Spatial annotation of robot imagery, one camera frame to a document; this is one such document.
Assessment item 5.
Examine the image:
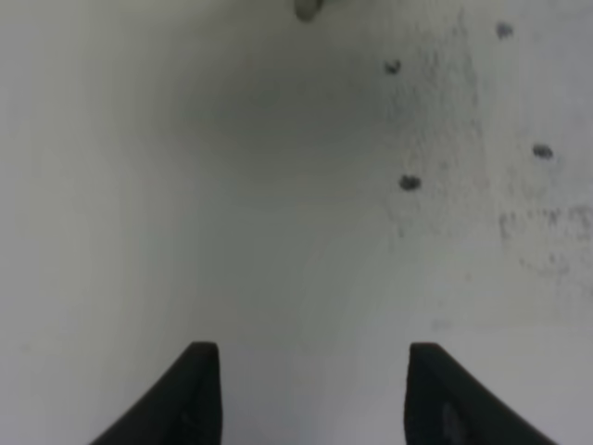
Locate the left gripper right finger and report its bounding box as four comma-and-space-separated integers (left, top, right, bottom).
403, 342, 552, 445

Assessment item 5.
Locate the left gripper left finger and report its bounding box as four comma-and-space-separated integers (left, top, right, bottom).
94, 342, 223, 445

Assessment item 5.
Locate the stainless steel teapot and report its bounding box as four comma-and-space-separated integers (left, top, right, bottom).
293, 0, 323, 22

